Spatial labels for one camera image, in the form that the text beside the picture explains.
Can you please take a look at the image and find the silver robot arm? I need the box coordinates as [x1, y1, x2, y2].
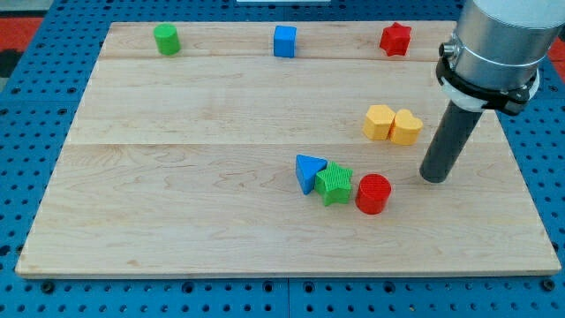
[436, 0, 564, 116]

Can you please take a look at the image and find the blue triangle block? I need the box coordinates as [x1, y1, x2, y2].
[295, 154, 328, 195]

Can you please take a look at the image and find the green star block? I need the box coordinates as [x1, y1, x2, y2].
[314, 162, 353, 206]

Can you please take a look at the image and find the light wooden board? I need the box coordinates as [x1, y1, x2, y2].
[16, 21, 561, 279]

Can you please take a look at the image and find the red cylinder block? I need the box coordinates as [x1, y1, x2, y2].
[355, 173, 392, 215]

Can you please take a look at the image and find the yellow hexagon block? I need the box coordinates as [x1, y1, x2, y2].
[362, 104, 396, 140]

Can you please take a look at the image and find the blue cube block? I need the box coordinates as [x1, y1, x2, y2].
[273, 26, 297, 58]

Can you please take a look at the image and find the yellow heart block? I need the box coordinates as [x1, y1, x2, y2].
[389, 109, 424, 146]

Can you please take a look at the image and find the red star block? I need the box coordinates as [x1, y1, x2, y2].
[380, 22, 411, 57]

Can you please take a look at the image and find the green cylinder block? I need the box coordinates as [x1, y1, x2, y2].
[154, 23, 181, 56]

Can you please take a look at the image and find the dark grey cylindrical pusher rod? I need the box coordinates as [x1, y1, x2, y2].
[419, 102, 482, 183]

